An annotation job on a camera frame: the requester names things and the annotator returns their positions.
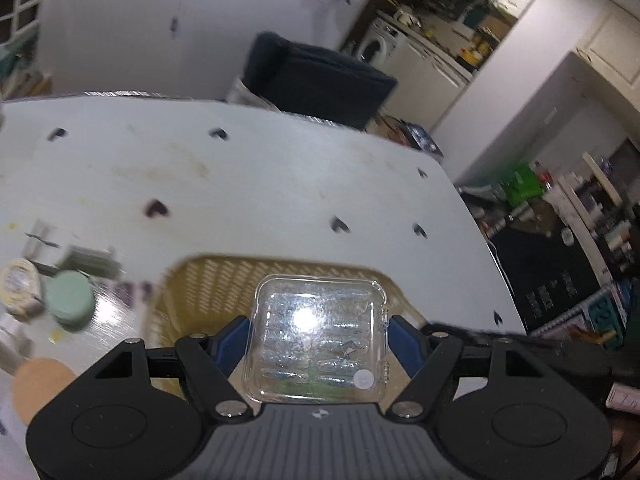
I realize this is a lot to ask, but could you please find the beige woven plastic basket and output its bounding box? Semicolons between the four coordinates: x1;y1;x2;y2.
145;253;432;401

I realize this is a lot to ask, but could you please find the clear plastic blister case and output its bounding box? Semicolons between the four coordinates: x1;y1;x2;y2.
242;274;390;403

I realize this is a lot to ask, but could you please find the grey ridged clip block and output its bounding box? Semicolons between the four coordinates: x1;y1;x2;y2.
58;245;122;280

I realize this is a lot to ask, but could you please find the orange round pad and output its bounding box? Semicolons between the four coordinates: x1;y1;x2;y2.
12;358;76;426

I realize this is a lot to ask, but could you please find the small silver binder clip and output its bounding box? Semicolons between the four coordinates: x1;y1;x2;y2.
22;218;60;260

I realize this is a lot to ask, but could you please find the dark blue cushioned chair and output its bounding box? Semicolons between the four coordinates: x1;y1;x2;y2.
242;32;397;130

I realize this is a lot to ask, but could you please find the white washing machine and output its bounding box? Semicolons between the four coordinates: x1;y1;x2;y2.
354;18;407;70

